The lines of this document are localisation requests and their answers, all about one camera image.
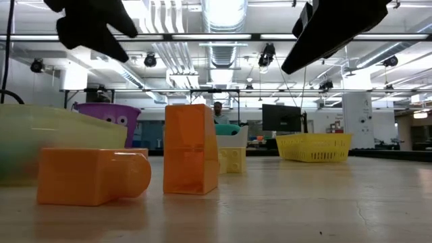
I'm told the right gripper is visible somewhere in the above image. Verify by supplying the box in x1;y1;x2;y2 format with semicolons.
281;0;393;76

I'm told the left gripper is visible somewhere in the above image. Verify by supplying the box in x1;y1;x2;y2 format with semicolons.
43;0;139;63

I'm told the yellow translucent container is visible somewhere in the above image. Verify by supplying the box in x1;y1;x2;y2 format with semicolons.
0;103;128;187

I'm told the yellow plastic basket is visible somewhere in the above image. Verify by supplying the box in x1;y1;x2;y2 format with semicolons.
275;132;354;164

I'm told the short orange toy block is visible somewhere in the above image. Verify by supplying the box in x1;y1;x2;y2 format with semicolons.
163;103;220;196

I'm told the long orange toy block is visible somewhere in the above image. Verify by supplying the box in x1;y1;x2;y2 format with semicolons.
36;147;153;207

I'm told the purple monster face bucket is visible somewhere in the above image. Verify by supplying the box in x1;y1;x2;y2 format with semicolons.
72;102;142;149

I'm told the black computer monitor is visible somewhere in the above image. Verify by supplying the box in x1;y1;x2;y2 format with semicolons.
262;103;302;133

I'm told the person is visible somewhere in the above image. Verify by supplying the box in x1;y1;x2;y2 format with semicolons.
212;101;231;125

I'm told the white plastic bin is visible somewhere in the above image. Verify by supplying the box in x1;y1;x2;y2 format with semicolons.
215;125;250;149

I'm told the yellow toy block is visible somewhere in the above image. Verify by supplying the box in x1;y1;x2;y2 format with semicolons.
218;152;229;175
225;146;248;174

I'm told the silver ventilation duct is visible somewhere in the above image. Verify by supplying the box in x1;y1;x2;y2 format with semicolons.
200;0;250;109

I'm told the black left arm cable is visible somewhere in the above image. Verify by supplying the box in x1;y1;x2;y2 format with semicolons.
0;0;25;105

